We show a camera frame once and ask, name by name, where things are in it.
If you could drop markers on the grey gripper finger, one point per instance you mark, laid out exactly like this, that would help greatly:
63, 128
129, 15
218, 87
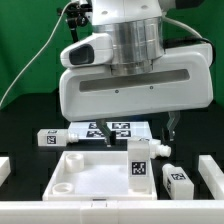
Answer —
102, 126
174, 117

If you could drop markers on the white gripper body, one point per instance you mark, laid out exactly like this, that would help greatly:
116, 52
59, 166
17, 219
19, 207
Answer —
180, 80

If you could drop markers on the white square tabletop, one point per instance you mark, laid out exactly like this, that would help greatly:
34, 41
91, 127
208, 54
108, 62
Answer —
94, 176

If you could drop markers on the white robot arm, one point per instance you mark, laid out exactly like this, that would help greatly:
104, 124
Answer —
125, 67

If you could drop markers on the white right fence block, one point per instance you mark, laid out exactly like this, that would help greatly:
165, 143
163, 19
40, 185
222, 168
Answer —
212, 176

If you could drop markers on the white fence block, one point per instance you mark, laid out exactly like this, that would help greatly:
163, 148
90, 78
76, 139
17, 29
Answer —
212, 176
5, 169

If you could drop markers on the white left fence block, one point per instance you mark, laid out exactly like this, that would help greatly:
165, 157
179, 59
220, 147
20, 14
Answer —
5, 169

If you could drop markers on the white marker base plate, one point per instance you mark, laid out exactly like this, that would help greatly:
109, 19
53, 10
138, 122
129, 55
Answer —
123, 129

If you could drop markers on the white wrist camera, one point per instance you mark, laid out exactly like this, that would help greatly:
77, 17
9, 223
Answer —
96, 49

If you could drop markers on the white front fence rail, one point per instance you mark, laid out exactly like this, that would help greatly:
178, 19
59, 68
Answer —
100, 212

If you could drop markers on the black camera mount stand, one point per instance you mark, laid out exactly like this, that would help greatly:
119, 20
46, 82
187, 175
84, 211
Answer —
76, 15

